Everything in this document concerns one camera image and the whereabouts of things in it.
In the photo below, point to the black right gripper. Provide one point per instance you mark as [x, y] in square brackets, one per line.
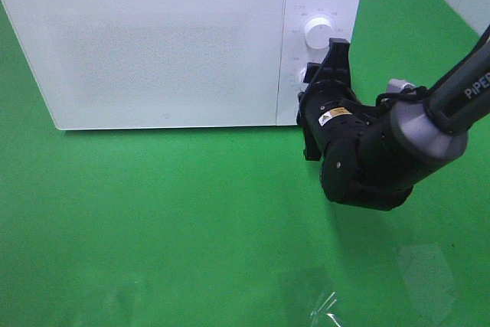
[332, 118]

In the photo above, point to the white microwave knob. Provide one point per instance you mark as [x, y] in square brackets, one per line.
[302, 79]
[317, 31]

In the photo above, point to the white microwave door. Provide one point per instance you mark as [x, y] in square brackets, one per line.
[132, 64]

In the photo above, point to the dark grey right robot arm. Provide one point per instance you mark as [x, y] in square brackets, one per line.
[372, 156]

